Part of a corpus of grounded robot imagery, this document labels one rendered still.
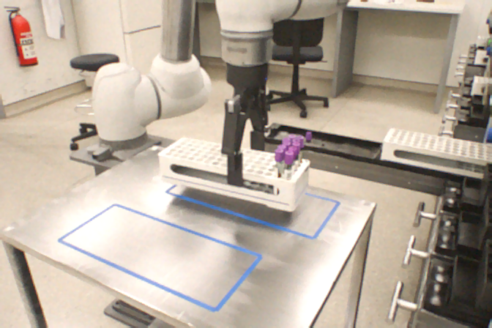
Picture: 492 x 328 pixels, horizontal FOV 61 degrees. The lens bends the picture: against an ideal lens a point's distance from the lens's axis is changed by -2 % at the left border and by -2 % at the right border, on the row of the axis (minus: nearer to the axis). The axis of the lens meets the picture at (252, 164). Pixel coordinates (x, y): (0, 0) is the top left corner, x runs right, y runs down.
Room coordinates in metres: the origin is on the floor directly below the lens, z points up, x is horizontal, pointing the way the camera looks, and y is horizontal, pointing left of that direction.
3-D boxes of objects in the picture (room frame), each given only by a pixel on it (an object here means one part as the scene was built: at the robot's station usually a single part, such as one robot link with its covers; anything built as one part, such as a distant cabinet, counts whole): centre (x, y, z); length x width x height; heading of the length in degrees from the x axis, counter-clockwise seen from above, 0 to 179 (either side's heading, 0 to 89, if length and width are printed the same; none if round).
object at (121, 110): (1.28, 0.42, 0.87); 0.18 x 0.16 x 0.22; 126
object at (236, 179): (0.71, 0.03, 0.92); 0.03 x 0.01 x 0.07; 66
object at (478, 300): (0.48, -0.36, 0.85); 0.12 x 0.02 x 0.06; 152
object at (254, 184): (0.77, 0.04, 0.88); 0.30 x 0.10 x 0.06; 66
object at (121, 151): (1.26, 0.43, 0.73); 0.22 x 0.18 x 0.06; 153
